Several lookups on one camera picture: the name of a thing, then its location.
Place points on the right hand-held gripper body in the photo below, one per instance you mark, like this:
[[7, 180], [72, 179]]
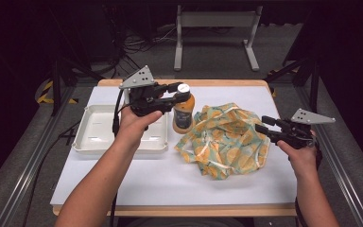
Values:
[[308, 117]]

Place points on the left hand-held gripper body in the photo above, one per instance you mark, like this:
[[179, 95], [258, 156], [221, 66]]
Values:
[[138, 78]]

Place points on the orange juice bottle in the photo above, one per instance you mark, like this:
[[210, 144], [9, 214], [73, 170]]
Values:
[[182, 118]]

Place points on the orange print cloth bag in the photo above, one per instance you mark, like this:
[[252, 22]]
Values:
[[227, 145]]

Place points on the white plastic tray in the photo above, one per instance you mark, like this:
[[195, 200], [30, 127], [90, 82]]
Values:
[[96, 132]]

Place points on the person's right hand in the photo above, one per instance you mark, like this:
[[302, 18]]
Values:
[[302, 162]]

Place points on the person's left hand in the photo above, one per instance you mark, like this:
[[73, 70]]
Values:
[[132, 127]]

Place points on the black tripod stand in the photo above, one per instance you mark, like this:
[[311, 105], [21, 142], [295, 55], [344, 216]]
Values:
[[56, 82], [313, 82]]

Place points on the white metal stand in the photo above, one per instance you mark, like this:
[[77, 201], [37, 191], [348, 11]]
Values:
[[217, 19]]

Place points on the yellow black hazard tape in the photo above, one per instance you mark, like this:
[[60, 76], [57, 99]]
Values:
[[45, 94]]

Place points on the aluminium frame rail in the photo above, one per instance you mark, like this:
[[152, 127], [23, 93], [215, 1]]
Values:
[[25, 170], [346, 176]]

